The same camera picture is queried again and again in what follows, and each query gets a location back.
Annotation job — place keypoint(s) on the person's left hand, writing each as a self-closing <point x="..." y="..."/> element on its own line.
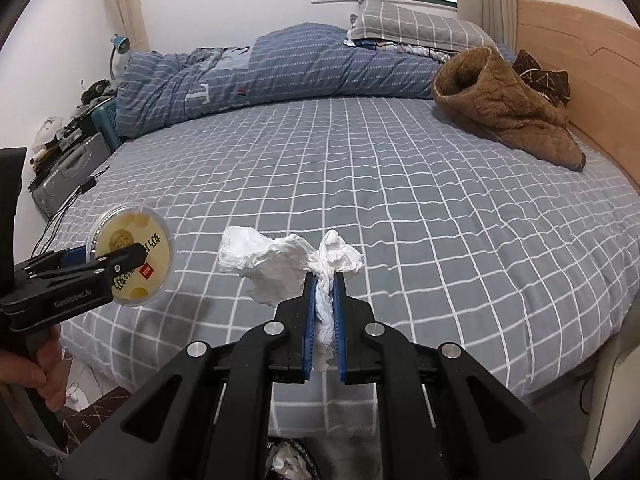
<point x="47" y="375"/>

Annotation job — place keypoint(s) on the dark clutter pile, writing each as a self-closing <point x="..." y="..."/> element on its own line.
<point x="97" y="90"/>

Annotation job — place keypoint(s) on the grey checked bed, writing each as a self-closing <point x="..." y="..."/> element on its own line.
<point x="400" y="210"/>

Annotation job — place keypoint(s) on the printed cloth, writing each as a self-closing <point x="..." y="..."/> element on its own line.
<point x="425" y="52"/>

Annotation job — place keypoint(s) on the wooden headboard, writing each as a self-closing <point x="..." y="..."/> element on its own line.
<point x="600" y="60"/>

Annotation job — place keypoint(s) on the blue desk lamp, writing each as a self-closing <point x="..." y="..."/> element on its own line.
<point x="120" y="42"/>

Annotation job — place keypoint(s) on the yellow-lidded plastic cup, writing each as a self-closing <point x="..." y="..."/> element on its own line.
<point x="135" y="230"/>

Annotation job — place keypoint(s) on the blue striped quilt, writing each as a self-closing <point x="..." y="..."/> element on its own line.
<point x="300" y="65"/>

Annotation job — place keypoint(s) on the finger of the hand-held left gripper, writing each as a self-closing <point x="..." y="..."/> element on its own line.
<point x="120" y="257"/>
<point x="75" y="252"/>

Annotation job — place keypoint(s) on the teal plastic stool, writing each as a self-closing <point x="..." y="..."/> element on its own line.
<point x="105" y="120"/>

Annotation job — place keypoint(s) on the grey suitcase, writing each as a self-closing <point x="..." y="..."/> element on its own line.
<point x="75" y="170"/>

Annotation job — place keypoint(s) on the grey checked pillow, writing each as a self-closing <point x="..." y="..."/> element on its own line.
<point x="415" y="22"/>

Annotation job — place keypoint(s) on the brown fleece garment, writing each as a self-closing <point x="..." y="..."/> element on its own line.
<point x="500" y="105"/>

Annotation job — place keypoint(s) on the white plastic bag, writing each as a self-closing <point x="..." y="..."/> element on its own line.
<point x="50" y="130"/>

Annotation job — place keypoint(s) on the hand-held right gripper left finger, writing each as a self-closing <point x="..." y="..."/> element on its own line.
<point x="310" y="320"/>

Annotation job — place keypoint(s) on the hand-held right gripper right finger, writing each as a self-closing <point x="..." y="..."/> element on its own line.
<point x="341" y="320"/>

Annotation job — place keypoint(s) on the white tissue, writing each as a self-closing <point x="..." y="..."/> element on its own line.
<point x="270" y="260"/>
<point x="292" y="462"/>

